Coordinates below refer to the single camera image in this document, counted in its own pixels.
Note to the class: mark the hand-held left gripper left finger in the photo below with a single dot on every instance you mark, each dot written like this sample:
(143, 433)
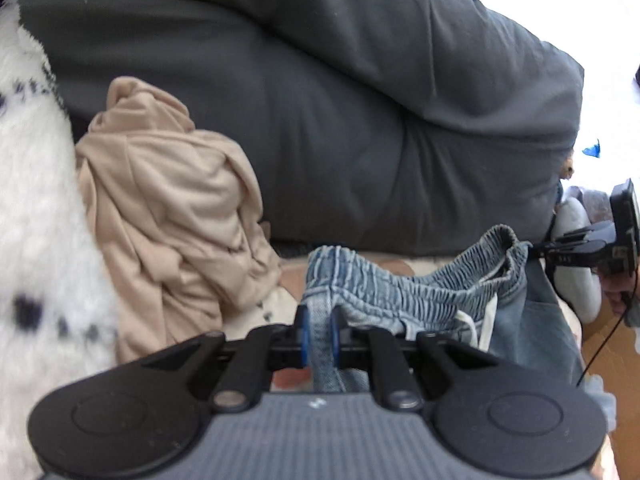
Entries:
(301, 340)

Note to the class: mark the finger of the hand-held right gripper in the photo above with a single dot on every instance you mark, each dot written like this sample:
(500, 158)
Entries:
(575, 257)
(585, 237)

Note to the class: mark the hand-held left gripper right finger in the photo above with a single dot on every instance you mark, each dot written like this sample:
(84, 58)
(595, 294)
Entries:
(336, 340)

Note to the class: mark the light blue jeans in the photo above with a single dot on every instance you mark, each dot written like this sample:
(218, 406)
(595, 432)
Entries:
(425, 290)

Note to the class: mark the person's right hand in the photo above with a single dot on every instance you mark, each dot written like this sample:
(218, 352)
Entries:
(617, 292)

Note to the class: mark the grey neck pillow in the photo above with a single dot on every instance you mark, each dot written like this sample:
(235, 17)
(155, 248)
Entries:
(580, 290)

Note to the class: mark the cream bear print bedsheet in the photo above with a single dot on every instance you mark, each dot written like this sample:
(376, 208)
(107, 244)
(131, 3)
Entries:
(272, 300)

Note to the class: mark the small blue object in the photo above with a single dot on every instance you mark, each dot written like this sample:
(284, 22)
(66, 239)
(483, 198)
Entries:
(592, 150)

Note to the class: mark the brown cardboard sheet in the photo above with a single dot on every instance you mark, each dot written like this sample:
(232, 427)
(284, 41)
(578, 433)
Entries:
(620, 370)

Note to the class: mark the beige garment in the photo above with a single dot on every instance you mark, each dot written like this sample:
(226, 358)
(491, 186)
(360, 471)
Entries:
(175, 200)

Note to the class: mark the white fluffy patterned blanket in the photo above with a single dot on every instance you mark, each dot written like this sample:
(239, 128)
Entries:
(40, 210)

